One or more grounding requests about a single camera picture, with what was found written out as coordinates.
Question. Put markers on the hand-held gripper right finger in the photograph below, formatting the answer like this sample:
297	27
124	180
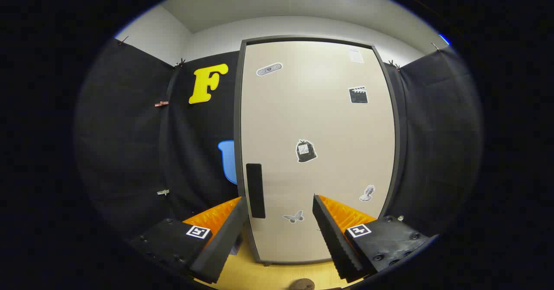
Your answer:
335	242

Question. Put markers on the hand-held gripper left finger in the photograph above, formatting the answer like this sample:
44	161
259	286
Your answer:
225	242

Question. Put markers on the brown fuzzy pompom shoe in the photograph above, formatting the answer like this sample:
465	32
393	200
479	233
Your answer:
301	285

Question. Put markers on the grey shoe cabinet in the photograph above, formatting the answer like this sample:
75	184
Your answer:
237	108

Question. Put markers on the beige shoe cabinet door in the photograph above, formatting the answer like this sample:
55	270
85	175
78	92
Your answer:
303	108

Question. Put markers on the small white clip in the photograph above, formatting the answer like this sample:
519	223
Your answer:
163	192

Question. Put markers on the black backdrop cloth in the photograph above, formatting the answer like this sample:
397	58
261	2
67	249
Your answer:
130	130

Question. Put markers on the small red clip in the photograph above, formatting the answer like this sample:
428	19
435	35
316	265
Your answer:
161	104

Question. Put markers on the small black clip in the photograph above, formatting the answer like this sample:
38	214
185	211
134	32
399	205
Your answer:
123	41
394	65
179	62
436	46

